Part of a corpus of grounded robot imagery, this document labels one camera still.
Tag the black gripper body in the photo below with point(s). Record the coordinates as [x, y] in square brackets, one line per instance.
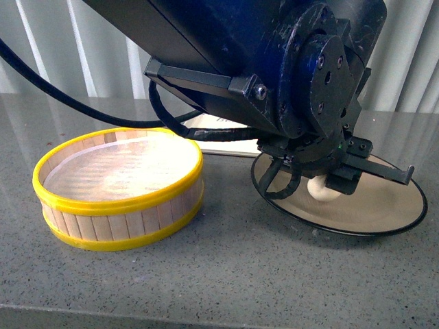
[318, 111]

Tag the white steamed bun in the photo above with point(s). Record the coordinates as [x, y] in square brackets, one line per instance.
[318, 190]

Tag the brown plate with black rim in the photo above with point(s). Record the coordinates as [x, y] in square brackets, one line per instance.
[377, 207]

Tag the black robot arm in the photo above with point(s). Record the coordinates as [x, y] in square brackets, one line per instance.
[287, 73]

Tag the cream bear tray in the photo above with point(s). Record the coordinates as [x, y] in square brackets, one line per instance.
[246, 148]

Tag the yellow-rimmed bamboo steamer basket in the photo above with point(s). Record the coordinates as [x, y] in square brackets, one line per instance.
[120, 188]

